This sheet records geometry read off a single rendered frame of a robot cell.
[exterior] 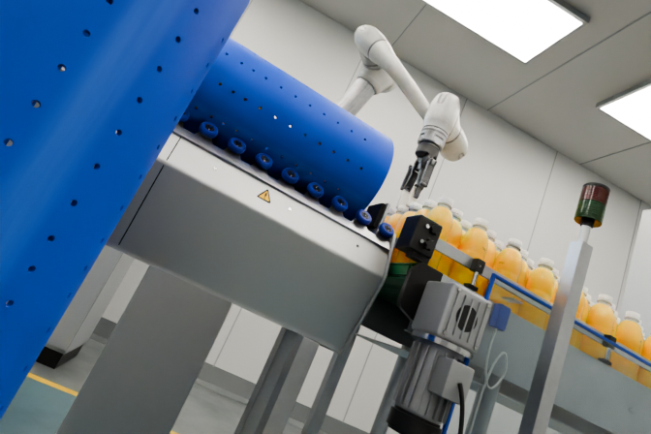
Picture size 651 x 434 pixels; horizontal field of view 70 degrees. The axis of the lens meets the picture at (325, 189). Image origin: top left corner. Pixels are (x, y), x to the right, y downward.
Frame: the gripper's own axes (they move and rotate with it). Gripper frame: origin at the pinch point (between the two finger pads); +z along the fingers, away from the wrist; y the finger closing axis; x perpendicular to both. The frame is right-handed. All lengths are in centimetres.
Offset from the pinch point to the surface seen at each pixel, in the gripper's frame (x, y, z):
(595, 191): 23, 47, -9
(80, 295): -79, -138, 79
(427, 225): -9.5, 33.5, 16.4
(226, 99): -65, 22, 10
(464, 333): 1, 44, 37
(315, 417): 7, -18, 72
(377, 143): -25.4, 21.6, -0.7
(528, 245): 253, -225, -115
